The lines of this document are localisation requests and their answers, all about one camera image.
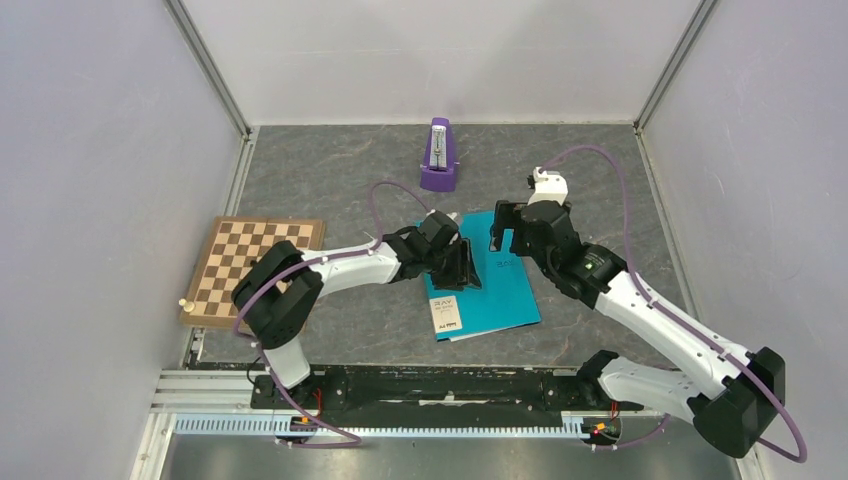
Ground white chess pawn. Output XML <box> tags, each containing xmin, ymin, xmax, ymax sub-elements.
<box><xmin>178</xmin><ymin>298</ymin><xmax>195</xmax><ymax>313</ymax></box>

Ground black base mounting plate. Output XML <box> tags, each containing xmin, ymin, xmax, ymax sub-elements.
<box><xmin>250</xmin><ymin>364</ymin><xmax>642</xmax><ymax>429</ymax></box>

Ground blue black file folder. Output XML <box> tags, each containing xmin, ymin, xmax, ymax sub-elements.
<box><xmin>425</xmin><ymin>210</ymin><xmax>541</xmax><ymax>341</ymax></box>

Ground purple metronome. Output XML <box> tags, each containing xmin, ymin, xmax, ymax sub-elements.
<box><xmin>420</xmin><ymin>117</ymin><xmax>459</xmax><ymax>193</ymax></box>

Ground wooden chessboard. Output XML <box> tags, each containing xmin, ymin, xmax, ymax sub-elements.
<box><xmin>180</xmin><ymin>216</ymin><xmax>326</xmax><ymax>333</ymax></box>

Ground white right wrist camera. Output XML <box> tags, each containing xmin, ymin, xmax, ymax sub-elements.
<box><xmin>527</xmin><ymin>167</ymin><xmax>569</xmax><ymax>206</ymax></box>

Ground white paper sheets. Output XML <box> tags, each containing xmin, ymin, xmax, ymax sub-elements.
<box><xmin>448</xmin><ymin>328</ymin><xmax>505</xmax><ymax>342</ymax></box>

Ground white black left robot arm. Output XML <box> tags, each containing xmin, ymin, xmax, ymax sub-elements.
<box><xmin>230</xmin><ymin>210</ymin><xmax>482</xmax><ymax>408</ymax></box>

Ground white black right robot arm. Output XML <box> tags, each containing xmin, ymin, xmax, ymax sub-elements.
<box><xmin>490</xmin><ymin>200</ymin><xmax>786</xmax><ymax>458</ymax></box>

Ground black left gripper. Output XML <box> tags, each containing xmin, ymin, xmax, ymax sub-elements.
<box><xmin>423</xmin><ymin>238</ymin><xmax>482</xmax><ymax>292</ymax></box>

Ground aluminium frame rail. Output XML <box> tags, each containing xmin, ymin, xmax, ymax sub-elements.
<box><xmin>142</xmin><ymin>370</ymin><xmax>753</xmax><ymax>439</ymax></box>

